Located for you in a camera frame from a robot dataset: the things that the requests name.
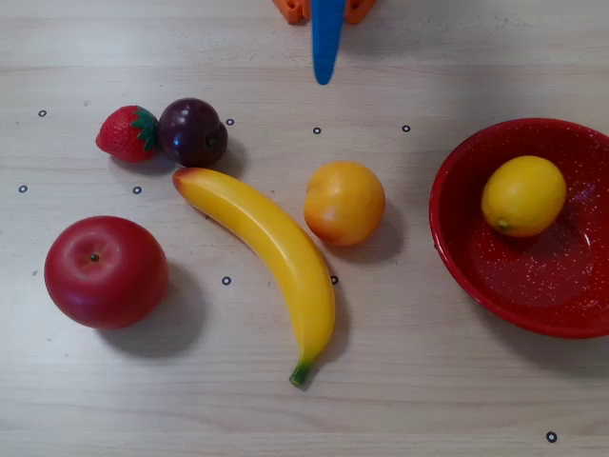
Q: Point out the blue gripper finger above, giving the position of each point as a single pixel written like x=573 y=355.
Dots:
x=327 y=43

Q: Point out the yellow toy lemon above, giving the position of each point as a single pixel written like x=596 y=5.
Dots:
x=523 y=195

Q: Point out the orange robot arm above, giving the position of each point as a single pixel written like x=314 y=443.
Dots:
x=361 y=9

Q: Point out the red speckled bowl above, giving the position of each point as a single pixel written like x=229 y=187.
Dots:
x=523 y=285

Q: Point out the orange toy peach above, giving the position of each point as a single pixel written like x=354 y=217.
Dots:
x=344 y=204

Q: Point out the purple toy plum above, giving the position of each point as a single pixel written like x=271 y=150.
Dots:
x=190 y=131

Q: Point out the yellow toy banana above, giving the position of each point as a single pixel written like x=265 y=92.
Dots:
x=276 y=238

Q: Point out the red toy strawberry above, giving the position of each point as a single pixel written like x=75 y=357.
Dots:
x=121 y=135

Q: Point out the red toy apple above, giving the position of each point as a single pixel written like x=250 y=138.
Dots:
x=107 y=276

